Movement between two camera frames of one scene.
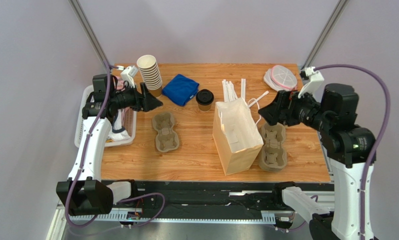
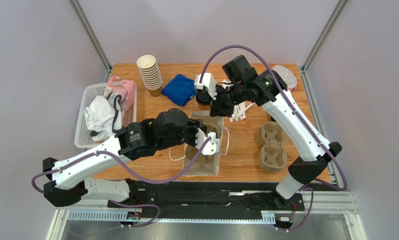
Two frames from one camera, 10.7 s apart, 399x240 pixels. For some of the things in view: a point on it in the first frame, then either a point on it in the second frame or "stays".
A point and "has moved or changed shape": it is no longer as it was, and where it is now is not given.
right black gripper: x=282 y=108 to x=217 y=104
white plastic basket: x=130 y=117 stays
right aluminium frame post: x=331 y=23 stays
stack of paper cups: x=148 y=66 stays
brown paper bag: x=237 y=136 to x=206 y=165
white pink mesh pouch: x=279 y=78 stays
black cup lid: x=204 y=97 stays
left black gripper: x=150 y=102 to x=195 y=125
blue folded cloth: x=180 y=89 stays
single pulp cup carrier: x=167 y=139 has moved or changed shape
